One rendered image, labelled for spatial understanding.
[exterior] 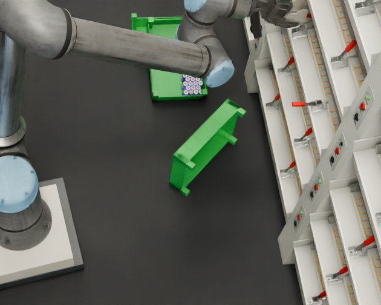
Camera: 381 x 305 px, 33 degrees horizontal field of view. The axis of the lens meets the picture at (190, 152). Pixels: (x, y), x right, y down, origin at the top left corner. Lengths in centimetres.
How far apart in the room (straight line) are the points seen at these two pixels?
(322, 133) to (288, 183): 39
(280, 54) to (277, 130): 26
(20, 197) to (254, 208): 84
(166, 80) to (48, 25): 109
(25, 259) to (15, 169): 31
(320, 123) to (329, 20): 28
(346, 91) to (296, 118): 42
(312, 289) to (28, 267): 85
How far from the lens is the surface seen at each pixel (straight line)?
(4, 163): 187
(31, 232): 199
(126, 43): 156
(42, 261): 202
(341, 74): 169
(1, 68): 168
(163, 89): 246
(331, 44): 175
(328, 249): 187
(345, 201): 172
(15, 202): 183
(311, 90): 189
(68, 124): 239
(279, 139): 224
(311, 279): 203
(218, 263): 216
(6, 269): 202
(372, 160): 157
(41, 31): 144
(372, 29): 154
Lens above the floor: 199
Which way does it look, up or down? 58 degrees down
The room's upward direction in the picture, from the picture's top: 11 degrees clockwise
